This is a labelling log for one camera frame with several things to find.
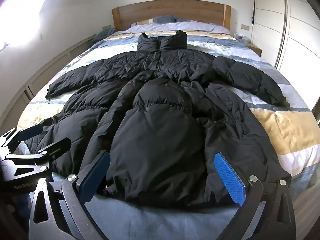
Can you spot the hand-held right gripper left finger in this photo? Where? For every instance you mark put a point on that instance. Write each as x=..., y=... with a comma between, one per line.
x=96, y=175

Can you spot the pale lavender bed sheet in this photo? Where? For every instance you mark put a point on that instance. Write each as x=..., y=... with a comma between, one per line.
x=200, y=26

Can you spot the window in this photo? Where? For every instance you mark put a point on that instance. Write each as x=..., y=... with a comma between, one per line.
x=15, y=17

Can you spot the blue cloth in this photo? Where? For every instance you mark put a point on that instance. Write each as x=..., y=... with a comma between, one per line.
x=106, y=33

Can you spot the wooden nightstand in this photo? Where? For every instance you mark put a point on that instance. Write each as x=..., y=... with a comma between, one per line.
x=255, y=48

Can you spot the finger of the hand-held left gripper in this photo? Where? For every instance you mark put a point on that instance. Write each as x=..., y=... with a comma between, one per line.
x=30, y=132
x=56, y=147

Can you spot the black puffer coat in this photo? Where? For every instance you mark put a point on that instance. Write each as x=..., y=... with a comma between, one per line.
x=160, y=120

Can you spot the wooden headboard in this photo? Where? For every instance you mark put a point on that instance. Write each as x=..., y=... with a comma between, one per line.
x=170, y=8

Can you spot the small white container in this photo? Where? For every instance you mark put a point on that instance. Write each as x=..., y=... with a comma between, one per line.
x=243, y=39

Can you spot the wall switch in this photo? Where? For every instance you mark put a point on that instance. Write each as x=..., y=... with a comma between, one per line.
x=244, y=27

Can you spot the striped duvet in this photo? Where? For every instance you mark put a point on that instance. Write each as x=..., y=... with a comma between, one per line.
x=275, y=127

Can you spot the blue pillow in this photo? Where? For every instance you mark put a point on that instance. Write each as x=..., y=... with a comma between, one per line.
x=186, y=20
x=163, y=19

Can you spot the white wardrobe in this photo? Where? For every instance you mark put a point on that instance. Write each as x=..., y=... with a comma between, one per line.
x=270, y=12

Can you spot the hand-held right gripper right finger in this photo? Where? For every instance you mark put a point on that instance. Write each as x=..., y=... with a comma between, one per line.
x=231, y=178

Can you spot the grey-blue fleece blanket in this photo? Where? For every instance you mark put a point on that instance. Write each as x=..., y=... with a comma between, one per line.
x=150, y=220

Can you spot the white low cabinet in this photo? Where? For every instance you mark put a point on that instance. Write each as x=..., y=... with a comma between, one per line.
x=50, y=67

